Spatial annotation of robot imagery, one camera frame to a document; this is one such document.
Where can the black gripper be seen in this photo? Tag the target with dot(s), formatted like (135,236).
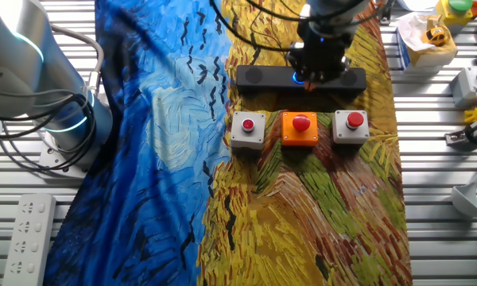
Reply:
(324,49)

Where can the black speaker bar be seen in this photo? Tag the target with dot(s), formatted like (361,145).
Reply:
(266,77)

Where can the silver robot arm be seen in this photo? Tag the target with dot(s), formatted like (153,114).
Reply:
(16,67)

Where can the orange box red mushroom button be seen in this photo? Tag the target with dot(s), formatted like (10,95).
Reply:
(298,137)

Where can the grey box large red button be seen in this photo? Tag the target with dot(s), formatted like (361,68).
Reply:
(350,133)

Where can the black metal stand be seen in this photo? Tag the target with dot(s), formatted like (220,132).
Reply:
(385,14)

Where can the grey box small red button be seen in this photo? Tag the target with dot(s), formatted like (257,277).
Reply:
(247,133)

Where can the white paper sheet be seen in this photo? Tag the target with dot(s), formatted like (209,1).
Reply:
(417,4)

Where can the yellow toy car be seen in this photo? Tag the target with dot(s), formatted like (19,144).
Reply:
(436,36)

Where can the grey box green button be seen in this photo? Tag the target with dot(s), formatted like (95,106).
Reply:
(465,83)

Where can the yellow box green button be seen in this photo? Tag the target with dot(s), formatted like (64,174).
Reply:
(455,12)

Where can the metal clamp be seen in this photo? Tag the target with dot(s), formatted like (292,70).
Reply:
(457,137)

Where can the small yellow plastic piece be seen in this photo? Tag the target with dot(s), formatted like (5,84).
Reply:
(471,116)

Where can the painted wheat field cloth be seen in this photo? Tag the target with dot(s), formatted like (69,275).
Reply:
(143,159)

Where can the white power strip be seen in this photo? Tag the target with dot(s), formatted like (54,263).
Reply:
(29,238)

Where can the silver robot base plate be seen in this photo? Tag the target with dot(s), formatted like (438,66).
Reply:
(49,157)

